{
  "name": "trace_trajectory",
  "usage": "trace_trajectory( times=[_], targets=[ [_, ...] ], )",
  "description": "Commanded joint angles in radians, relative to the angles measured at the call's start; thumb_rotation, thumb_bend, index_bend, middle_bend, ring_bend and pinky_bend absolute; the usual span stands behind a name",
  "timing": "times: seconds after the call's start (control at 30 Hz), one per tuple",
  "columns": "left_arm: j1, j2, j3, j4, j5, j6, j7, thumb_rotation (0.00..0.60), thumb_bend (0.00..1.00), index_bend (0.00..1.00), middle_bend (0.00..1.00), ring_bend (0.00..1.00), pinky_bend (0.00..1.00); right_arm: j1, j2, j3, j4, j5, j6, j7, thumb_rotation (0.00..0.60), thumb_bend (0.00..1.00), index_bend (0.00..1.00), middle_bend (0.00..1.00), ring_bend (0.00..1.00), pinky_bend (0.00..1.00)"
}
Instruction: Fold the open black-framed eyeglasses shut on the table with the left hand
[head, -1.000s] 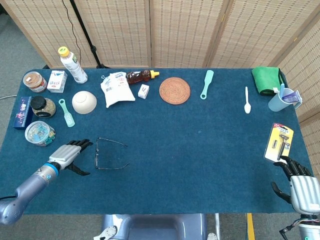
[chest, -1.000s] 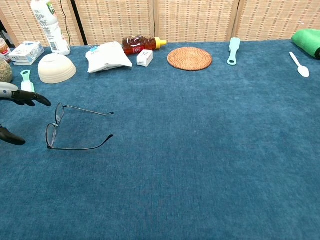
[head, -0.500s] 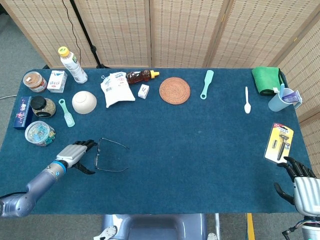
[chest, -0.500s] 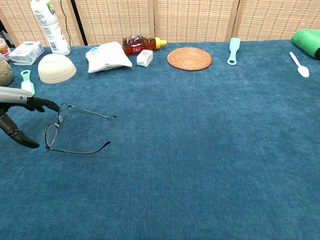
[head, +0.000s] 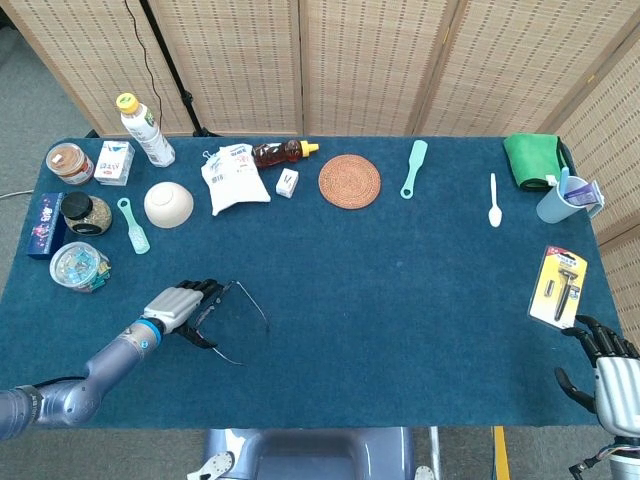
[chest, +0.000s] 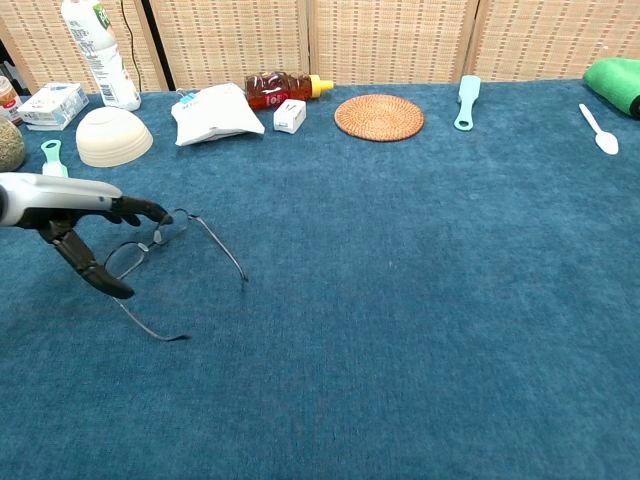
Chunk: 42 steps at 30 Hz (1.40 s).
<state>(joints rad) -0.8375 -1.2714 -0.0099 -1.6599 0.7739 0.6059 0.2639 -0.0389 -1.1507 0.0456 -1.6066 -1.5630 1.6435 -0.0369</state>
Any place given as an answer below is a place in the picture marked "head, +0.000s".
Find razor in yellow pack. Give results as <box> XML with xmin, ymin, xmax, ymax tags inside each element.
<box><xmin>528</xmin><ymin>244</ymin><xmax>589</xmax><ymax>329</ymax></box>

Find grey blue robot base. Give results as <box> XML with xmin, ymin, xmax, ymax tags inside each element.
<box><xmin>187</xmin><ymin>427</ymin><xmax>436</xmax><ymax>480</ymax></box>

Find black wire-frame eyeglasses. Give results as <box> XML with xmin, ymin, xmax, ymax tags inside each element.
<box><xmin>192</xmin><ymin>279</ymin><xmax>271</xmax><ymax>366</ymax></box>

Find black tripod stand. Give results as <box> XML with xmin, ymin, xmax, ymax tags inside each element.
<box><xmin>139</xmin><ymin>0</ymin><xmax>221</xmax><ymax>139</ymax></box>

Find seed jar black lid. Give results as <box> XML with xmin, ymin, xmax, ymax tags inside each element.
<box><xmin>60</xmin><ymin>191</ymin><xmax>114</xmax><ymax>236</ymax></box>

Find white blue carton box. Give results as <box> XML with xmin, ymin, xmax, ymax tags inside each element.
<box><xmin>93</xmin><ymin>140</ymin><xmax>136</xmax><ymax>187</ymax></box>

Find round woven rattan coaster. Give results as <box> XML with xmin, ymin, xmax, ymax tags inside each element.
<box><xmin>318</xmin><ymin>153</ymin><xmax>382</xmax><ymax>210</ymax></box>

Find bamboo folding screen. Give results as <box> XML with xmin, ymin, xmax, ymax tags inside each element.
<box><xmin>0</xmin><ymin>0</ymin><xmax>640</xmax><ymax>351</ymax></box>

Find long mint green paddle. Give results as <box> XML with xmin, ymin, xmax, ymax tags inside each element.
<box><xmin>399</xmin><ymin>139</ymin><xmax>429</xmax><ymax>200</ymax></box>

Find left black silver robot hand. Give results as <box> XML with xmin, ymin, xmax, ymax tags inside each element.
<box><xmin>142</xmin><ymin>278</ymin><xmax>226</xmax><ymax>350</ymax></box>

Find small white box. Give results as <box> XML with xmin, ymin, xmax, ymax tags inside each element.
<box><xmin>275</xmin><ymin>167</ymin><xmax>300</xmax><ymax>199</ymax></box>

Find yellow table leg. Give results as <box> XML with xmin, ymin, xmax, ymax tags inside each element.
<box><xmin>492</xmin><ymin>425</ymin><xmax>511</xmax><ymax>480</ymax></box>

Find clear tub of clips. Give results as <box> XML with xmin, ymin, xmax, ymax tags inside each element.
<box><xmin>49</xmin><ymin>241</ymin><xmax>112</xmax><ymax>294</ymax></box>

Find honey squeeze bottle yellow cap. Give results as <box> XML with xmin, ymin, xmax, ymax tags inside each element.
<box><xmin>251</xmin><ymin>139</ymin><xmax>320</xmax><ymax>170</ymax></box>

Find thin black cable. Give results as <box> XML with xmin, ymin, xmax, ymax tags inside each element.
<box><xmin>123</xmin><ymin>0</ymin><xmax>164</xmax><ymax>115</ymax></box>

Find brown spread jar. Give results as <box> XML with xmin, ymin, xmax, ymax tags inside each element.
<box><xmin>45</xmin><ymin>142</ymin><xmax>95</xmax><ymax>186</ymax></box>

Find light blue plastic cup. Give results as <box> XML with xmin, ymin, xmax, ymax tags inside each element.
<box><xmin>535</xmin><ymin>174</ymin><xmax>594</xmax><ymax>225</ymax></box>

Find white drink bottle yellow cap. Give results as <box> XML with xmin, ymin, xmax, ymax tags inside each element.
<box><xmin>115</xmin><ymin>92</ymin><xmax>177</xmax><ymax>168</ymax></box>

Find white plastic spoon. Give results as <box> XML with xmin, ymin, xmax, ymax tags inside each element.
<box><xmin>488</xmin><ymin>172</ymin><xmax>503</xmax><ymax>229</ymax></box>

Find blue table cloth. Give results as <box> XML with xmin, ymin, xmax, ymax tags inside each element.
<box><xmin>0</xmin><ymin>134</ymin><xmax>624</xmax><ymax>431</ymax></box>

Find purple toothpaste box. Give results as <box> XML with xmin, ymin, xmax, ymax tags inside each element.
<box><xmin>564</xmin><ymin>179</ymin><xmax>606</xmax><ymax>220</ymax></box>

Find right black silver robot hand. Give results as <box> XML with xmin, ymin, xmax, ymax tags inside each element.
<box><xmin>553</xmin><ymin>313</ymin><xmax>640</xmax><ymax>436</ymax></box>

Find small mint green brush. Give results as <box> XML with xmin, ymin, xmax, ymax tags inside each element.
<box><xmin>116</xmin><ymin>197</ymin><xmax>151</xmax><ymax>256</ymax></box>

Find folded green towel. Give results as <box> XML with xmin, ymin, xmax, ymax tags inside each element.
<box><xmin>502</xmin><ymin>132</ymin><xmax>571</xmax><ymax>192</ymax></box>

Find white powder bag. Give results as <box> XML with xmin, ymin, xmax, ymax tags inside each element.
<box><xmin>200</xmin><ymin>143</ymin><xmax>272</xmax><ymax>217</ymax></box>

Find dark blue printed box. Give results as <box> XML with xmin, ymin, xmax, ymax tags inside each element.
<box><xmin>26</xmin><ymin>192</ymin><xmax>69</xmax><ymax>261</ymax></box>

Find beige upturned bowl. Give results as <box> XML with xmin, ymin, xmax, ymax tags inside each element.
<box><xmin>143</xmin><ymin>181</ymin><xmax>195</xmax><ymax>230</ymax></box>

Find silver metal table leg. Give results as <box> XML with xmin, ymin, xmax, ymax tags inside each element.
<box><xmin>428</xmin><ymin>426</ymin><xmax>443</xmax><ymax>472</ymax></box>

